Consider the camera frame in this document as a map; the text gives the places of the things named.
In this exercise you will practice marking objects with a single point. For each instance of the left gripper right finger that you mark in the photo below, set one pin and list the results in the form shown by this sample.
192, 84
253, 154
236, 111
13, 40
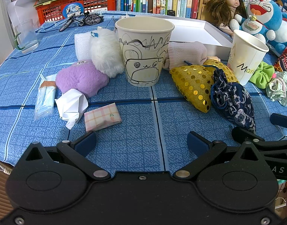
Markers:
207, 153

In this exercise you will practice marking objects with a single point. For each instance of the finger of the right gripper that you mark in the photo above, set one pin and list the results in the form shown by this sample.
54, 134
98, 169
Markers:
279, 119
267, 148

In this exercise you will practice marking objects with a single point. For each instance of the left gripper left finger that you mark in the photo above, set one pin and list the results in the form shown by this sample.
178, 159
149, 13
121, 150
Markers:
74, 153

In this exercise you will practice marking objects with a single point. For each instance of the green checked cloth scrunchie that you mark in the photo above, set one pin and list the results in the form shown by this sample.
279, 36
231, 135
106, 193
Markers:
276, 89

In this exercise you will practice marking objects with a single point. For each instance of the navy floral drawstring pouch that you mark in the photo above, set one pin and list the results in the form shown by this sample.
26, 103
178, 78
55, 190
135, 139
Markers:
233, 101

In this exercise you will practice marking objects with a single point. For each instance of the pink plaid tissue pack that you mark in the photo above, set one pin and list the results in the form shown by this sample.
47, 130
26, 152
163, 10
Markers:
101, 118

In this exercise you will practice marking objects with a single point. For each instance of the white paper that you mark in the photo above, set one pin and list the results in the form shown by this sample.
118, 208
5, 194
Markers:
71, 107

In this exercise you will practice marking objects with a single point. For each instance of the gold sequin pouch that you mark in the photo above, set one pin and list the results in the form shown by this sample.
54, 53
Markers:
194, 82

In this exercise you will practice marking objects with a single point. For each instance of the purple plush toy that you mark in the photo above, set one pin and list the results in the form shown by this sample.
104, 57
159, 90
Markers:
82, 76

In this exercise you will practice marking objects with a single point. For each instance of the small beige soft piece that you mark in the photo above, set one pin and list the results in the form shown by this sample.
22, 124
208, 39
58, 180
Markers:
213, 58

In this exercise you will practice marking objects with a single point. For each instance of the pale pink knit sock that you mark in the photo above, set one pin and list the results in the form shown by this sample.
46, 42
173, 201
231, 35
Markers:
177, 53

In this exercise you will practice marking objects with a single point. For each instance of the white fluffy plush toy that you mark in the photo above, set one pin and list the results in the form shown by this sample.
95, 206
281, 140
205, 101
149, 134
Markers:
105, 52

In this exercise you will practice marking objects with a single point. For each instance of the white foam block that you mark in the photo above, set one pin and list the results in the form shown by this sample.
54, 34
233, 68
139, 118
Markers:
84, 45

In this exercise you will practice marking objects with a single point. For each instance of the blue checked tablecloth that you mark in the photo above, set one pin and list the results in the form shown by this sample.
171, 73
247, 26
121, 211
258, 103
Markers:
155, 121

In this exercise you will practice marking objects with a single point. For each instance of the red patterned woven bag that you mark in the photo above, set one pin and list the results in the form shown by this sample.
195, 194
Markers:
281, 63

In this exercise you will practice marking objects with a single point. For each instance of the small white paper cup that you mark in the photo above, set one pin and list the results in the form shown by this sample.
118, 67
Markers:
246, 54

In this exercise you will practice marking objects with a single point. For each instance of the white shallow box tray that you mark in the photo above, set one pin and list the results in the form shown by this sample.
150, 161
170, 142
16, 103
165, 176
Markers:
188, 30

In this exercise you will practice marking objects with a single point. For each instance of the blue Doraemon plush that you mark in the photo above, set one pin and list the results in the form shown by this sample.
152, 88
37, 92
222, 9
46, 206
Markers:
265, 21

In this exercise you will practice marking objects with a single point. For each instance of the clear glass cup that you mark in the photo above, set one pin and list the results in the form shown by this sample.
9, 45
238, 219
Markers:
25, 39

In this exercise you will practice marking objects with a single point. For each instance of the large drawn paper cup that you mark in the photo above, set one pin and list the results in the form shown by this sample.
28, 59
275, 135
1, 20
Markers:
144, 42

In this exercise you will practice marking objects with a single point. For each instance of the brown haired doll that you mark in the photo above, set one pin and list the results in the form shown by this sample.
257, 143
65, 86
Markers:
220, 12

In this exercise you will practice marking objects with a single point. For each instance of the miniature black bicycle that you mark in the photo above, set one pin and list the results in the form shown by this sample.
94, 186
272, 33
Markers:
84, 19

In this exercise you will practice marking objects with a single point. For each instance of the red plastic crate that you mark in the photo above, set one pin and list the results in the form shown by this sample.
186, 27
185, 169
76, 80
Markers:
57, 10

